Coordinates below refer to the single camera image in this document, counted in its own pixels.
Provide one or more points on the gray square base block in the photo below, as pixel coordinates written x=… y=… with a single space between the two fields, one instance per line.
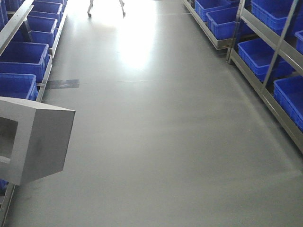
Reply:
x=34 y=139

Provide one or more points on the blue bin right rack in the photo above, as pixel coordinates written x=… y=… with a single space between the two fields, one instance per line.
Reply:
x=257 y=54
x=288 y=92

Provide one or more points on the blue bin rack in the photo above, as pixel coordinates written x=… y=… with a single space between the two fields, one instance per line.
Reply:
x=257 y=54
x=25 y=58
x=18 y=86
x=288 y=92

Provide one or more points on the blue bin left rack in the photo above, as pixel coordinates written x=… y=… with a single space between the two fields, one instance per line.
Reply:
x=25 y=58
x=18 y=86

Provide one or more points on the right steel shelf rack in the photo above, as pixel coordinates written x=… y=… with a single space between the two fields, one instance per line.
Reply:
x=260 y=37

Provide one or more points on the steel shelf rack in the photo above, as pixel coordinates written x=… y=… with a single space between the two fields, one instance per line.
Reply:
x=17 y=20
x=260 y=37

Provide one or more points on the left steel shelf rack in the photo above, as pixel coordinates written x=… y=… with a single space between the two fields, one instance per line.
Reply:
x=17 y=20

